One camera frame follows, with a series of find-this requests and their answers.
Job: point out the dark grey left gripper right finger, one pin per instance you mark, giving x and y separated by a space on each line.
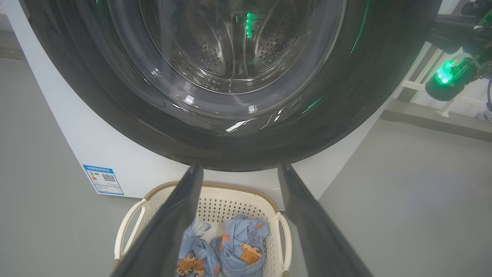
315 234

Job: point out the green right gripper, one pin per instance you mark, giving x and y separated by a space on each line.
447 79

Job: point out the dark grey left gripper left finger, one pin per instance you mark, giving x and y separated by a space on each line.
165 234

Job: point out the blue bear print garment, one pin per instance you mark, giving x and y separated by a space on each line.
196 254
240 238

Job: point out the black round washing machine door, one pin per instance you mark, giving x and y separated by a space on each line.
115 96

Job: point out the cream perforated laundry basket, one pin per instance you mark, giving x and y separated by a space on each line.
230 207

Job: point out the white washing machine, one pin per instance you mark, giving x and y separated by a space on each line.
115 154

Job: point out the blue energy label sticker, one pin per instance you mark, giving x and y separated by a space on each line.
103 180

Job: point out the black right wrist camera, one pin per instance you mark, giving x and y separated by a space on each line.
478 9

